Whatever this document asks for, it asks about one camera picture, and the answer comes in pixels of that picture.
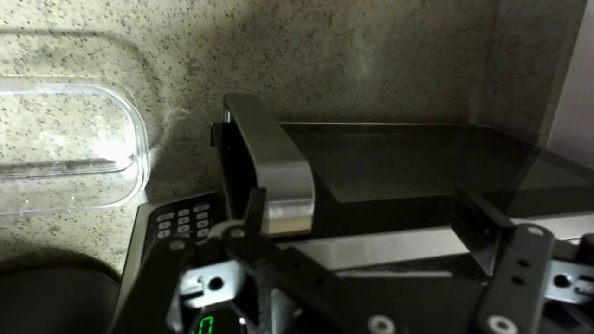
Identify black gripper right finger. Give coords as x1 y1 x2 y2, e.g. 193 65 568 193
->
452 186 594 334

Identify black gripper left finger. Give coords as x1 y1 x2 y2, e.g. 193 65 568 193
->
109 186 399 334

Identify clear plastic lunch box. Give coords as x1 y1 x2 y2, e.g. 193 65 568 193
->
0 30 165 221

